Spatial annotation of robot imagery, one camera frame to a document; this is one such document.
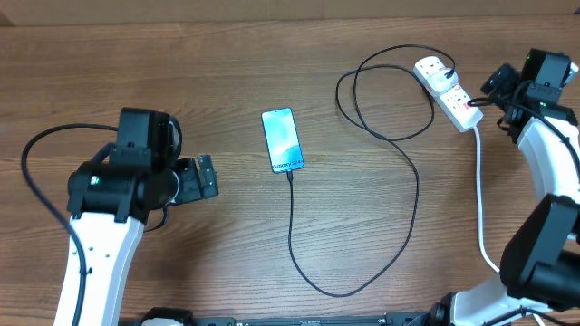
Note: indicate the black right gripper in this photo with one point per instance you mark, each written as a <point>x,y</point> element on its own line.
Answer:
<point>501,82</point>

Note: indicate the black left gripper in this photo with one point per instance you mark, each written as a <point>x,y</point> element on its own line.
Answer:
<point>193,189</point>

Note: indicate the blue Samsung Galaxy smartphone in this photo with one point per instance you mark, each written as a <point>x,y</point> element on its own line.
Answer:
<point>282,141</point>

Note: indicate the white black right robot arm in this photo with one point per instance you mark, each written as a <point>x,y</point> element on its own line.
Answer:
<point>536,275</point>

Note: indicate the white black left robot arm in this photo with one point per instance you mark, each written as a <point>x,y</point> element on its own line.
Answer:
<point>110,199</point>

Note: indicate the white USB charger adapter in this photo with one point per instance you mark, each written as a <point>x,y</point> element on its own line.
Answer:
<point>443,80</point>

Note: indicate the white power strip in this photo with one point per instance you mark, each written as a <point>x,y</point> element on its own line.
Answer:
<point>454,102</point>

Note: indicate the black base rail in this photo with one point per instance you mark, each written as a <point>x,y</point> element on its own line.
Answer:
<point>168,316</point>

